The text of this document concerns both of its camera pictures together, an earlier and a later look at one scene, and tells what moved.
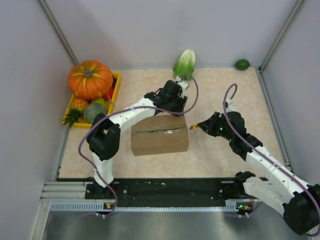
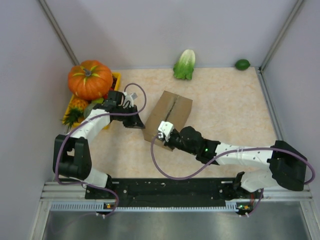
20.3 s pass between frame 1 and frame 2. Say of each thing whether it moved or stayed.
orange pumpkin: stayed
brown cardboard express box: moved
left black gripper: moved
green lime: stayed
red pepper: stayed
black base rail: stayed
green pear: stayed
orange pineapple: stayed
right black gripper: moved
